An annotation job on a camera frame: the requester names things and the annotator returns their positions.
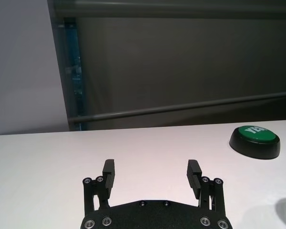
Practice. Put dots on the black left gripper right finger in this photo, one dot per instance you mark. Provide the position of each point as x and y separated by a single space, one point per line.
195 176

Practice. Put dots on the grey horizontal rail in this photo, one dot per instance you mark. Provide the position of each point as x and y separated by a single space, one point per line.
181 108

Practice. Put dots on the green YES push button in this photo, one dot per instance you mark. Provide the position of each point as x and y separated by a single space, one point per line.
255 143

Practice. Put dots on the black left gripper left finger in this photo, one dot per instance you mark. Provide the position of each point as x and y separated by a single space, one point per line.
108 176

